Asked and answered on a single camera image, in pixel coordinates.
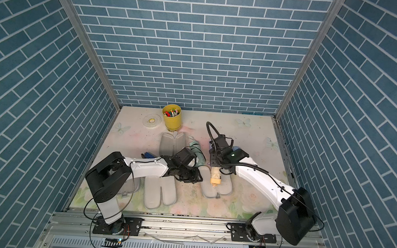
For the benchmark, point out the clear tape roll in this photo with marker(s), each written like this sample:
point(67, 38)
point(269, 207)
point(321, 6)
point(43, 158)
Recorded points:
point(152, 121)

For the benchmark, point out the grey sleeve back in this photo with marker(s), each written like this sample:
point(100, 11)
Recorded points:
point(171, 144)

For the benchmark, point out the mint green umbrella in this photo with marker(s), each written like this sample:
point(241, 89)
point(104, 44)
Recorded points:
point(195, 147)

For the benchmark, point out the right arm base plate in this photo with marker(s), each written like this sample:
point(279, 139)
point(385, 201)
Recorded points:
point(240, 232)

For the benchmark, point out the aluminium front rail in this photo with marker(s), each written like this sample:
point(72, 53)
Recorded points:
point(164, 227)

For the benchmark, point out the white open sleeve centre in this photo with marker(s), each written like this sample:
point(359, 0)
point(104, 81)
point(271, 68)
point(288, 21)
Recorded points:
point(159, 190)

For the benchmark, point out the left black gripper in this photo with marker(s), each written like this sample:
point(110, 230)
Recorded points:
point(194, 178)

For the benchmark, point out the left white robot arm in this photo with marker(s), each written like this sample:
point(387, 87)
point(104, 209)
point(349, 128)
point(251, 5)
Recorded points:
point(107, 177)

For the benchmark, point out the blue stapler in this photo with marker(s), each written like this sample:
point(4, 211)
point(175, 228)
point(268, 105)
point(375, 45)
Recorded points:
point(148, 155)

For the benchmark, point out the white sleeve case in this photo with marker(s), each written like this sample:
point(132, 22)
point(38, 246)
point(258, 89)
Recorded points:
point(210, 191)

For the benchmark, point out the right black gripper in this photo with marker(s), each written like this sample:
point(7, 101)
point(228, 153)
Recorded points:
point(213, 159)

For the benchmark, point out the yellow pen cup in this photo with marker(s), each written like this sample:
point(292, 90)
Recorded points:
point(172, 115)

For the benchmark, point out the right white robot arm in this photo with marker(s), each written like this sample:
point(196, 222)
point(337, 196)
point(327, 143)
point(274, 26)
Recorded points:
point(296, 216)

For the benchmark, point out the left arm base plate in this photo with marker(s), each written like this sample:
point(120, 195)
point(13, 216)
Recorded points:
point(126, 226)

